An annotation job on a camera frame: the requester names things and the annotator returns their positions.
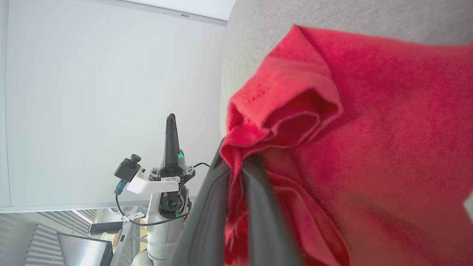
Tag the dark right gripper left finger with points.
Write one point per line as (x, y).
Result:
(205, 221)

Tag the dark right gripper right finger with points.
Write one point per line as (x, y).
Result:
(266, 229)

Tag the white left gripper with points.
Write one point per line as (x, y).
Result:
(155, 183)

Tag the red white-sleeved t-shirt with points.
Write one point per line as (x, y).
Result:
(369, 147)

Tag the white paper label tag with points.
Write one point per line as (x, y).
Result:
(135, 216)

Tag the dark cylindrical bar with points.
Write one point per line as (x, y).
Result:
(105, 228)

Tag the grey flat monitor screen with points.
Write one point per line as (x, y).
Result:
(83, 251)

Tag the grey slatted window blind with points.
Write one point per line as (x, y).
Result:
(33, 240)

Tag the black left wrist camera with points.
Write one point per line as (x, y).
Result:
(127, 170)

